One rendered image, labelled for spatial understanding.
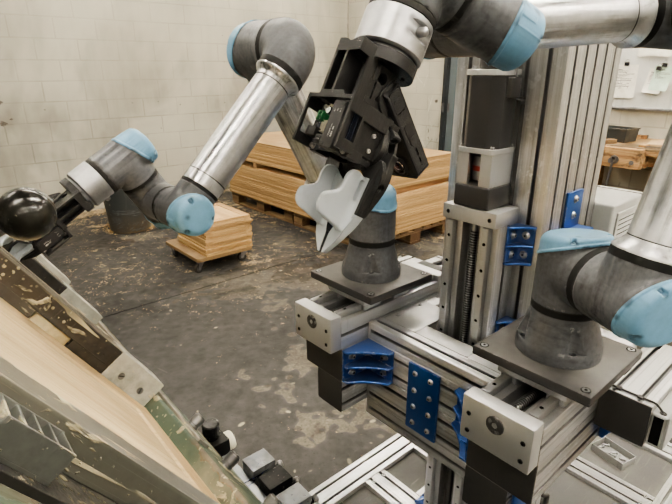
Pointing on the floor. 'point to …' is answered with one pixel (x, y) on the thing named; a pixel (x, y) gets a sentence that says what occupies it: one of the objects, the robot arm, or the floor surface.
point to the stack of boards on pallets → (423, 197)
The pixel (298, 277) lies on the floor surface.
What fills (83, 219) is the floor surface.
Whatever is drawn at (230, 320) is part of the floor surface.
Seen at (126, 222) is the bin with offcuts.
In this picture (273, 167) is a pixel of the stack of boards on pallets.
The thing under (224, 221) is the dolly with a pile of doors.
